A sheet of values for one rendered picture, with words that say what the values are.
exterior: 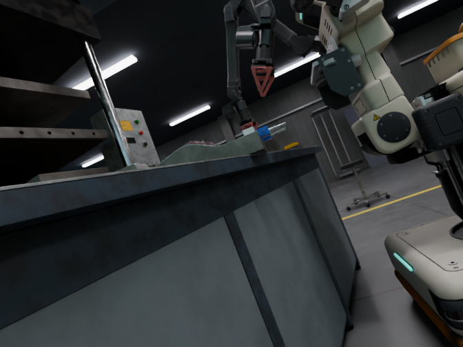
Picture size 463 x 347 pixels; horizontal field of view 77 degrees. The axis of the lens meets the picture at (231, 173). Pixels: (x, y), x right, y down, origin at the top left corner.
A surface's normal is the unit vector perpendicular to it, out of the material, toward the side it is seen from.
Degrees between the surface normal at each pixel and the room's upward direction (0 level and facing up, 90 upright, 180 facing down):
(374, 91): 90
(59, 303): 90
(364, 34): 90
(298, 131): 90
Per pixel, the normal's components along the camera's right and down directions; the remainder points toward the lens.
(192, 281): 0.82, -0.36
